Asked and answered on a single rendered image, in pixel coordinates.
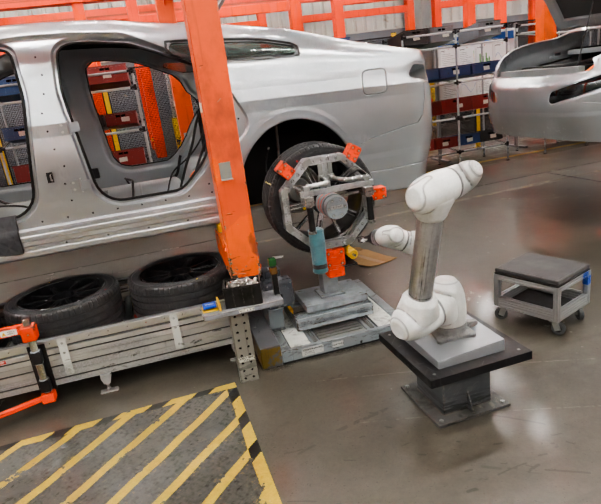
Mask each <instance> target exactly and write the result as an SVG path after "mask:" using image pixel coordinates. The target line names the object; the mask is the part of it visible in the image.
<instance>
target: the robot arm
mask: <svg viewBox="0 0 601 504"><path fill-rule="evenodd" d="M482 175H483V169H482V166H481V165H480V164H479V163H478V162H477V161H474V160H466V161H462V162H461V163H459V164H455V165H451V166H448V167H445V168H442V169H437V170H434V171H431V172H429V173H426V174H424V175H422V176H420V177H418V178H417V179H416V180H414V181H413V182H412V183H411V184H410V186H409V187H408V188H407V190H406V193H405V200H406V204H407V206H408V207H409V208H410V209H411V210H412V211H413V212H414V215H415V217H416V218H417V221H416V230H415V231H411V232H409V231H406V230H403V229H402V228H400V227H399V226H396V225H386V226H383V227H381V228H378V229H375V230H373V231H371V232H370V234H369V235H367V236H360V237H357V238H358V242H359V243H363V242H370V243H371V244H373V245H376V246H383V247H386V248H391V249H395V250H399V251H402V252H404V253H406V254H409V255H412V256H413V257H412V266H411V274H410V283H409V289H408V290H406V291H405V292H404V293H403V294H402V297H401V299H400V302H399V304H398V306H397V308H396V310H395V311H394V312H393V314H392V316H391V319H390V326H391V330H392V332H393V333H394V334H395V336H396V337H398V338H399V339H402V340H405V341H412V340H418V339H421V338H423V337H425V336H427V335H429V334H430V333H431V334H432V335H433V337H434V338H435V339H436V341H437V344H439V345H442V344H445V343H447V342H452V341H456V340H460V339H465V338H470V337H476V332H475V331H473V330H472V329H471V327H473V326H475V325H477V324H478V322H477V320H476V319H466V299H465V293H464V290H463V287H462V285H461V284H460V282H459V281H458V280H457V279H456V278H455V277H453V276H449V275H441V276H438V277H436V278H435V275H436V268H437V261H438V254H439V247H440V241H441V234H442V227H443V221H444V220H445V218H446V217H447V216H448V213H449V211H450V209H451V207H452V205H453V203H454V201H455V200H457V199H459V198H460V197H462V196H463V195H465V194H466V193H468V192H469V191H470V190H472V189H473V188H474V187H475V186H476V185H477V184H478V183H479V181H480V179H481V178H482Z"/></svg>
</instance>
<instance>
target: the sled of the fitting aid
mask: <svg viewBox="0 0 601 504"><path fill-rule="evenodd" d="M294 300H295V302H294V304H293V305H289V306H285V307H283V308H284V311H285V313H286V314H287V316H288V317H289V319H290V320H291V322H292V324H293V325H294V327H295V328H296V330H297V331H298V332H299V331H303V330H307V329H311V328H315V327H319V326H324V325H328V324H332V323H336V322H340V321H344V320H348V319H353V318H357V317H361V316H365V315H369V314H373V313H374V311H373V302H372V301H370V300H369V299H368V300H363V301H359V302H355V303H351V304H346V305H342V306H338V307H333V308H329V309H325V310H321V311H316V312H312V313H307V312H306V311H305V309H304V308H303V307H302V305H301V304H300V303H299V302H298V300H297V299H296V298H295V297H294Z"/></svg>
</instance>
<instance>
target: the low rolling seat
mask: <svg viewBox="0 0 601 504"><path fill-rule="evenodd" d="M589 267H590V265H589V264H588V263H582V262H577V261H572V260H566V259H561V258H556V257H550V256H545V255H539V254H534V253H529V252H527V253H524V254H522V255H520V256H518V257H516V258H514V259H512V260H510V261H508V262H506V263H504V264H502V265H500V266H498V267H496V268H495V271H496V272H495V273H494V305H495V306H496V305H497V306H499V307H498V308H496V310H495V316H496V317H497V318H499V319H505V318H506V317H507V315H508V311H507V309H509V310H513V311H516V312H520V313H523V314H527V315H530V316H534V317H538V318H541V319H545V320H548V321H549V322H552V326H551V330H552V332H553V333H554V334H557V335H562V334H564V333H565V331H566V326H565V324H564V323H562V322H560V321H562V320H563V319H565V318H567V317H568V316H570V315H571V314H573V313H574V312H575V316H576V318H577V319H578V320H583V319H584V310H583V308H584V307H583V306H585V305H586V304H588V303H589V302H590V284H591V270H590V268H589ZM582 279H583V291H581V290H576V289H572V288H569V287H571V286H572V285H574V284H576V283H577V282H579V281H581V280H582ZM501 280H502V281H506V282H511V283H515V285H513V286H512V287H510V288H508V289H506V290H504V291H502V292H501Z"/></svg>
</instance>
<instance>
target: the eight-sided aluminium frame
mask: <svg viewBox="0 0 601 504"><path fill-rule="evenodd" d="M335 161H339V162H340V163H342V164H343V165H344V166H345V167H347V168H348V169H349V168H351V167H353V166H357V165H356V164H355V163H354V162H353V161H351V160H349V159H348V158H346V156H345V155H344V154H343V153H339V152H337V153H331V154H325V155H319V156H313V157H306V158H302V159H301V160H300V161H299V162H298V164H297V166H296V167H295V168H294V170H296V172H295V173H294V174H293V176H292V177H291V179H290V180H289V181H288V180H286V181H285V182H284V184H283V185H282V186H281V188H280V189H279V198H280V205H281V212H282V219H283V226H284V229H285V230H286V231H287V232H289V233H290V234H292V235H293V236H295V237H296V238H297V239H299V240H300V241H302V242H303V243H305V244H306V245H307V246H309V247H310V244H309V237H307V236H306V235H304V234H303V233H301V232H300V231H299V230H297V229H296V228H294V227H293V226H292V219H291V212H290V204H289V197H288V193H289V192H290V191H291V189H292V188H293V186H294V185H295V184H296V182H297V181H298V179H299V178H300V177H301V175H302V174H303V173H304V171H305V170H306V168H307V167H308V166H312V165H317V164H320V163H322V164H324V163H327V162H335ZM362 197H363V208H364V210H363V212H362V213H361V214H360V216H359V217H358V219H357V220H356V221H355V223H354V224H353V225H352V227H351V228H350V230H349V231H348V232H347V234H346V235H345V236H342V237H337V238H332V239H327V240H325V245H326V249H330V248H334V247H339V246H344V245H349V244H352V243H353V241H355V239H356V237H357V236H358V234H359V233H360V232H361V230H362V229H363V228H364V226H365V225H366V223H367V222H368V221H367V220H368V213H367V201H366V196H364V195H362Z"/></svg>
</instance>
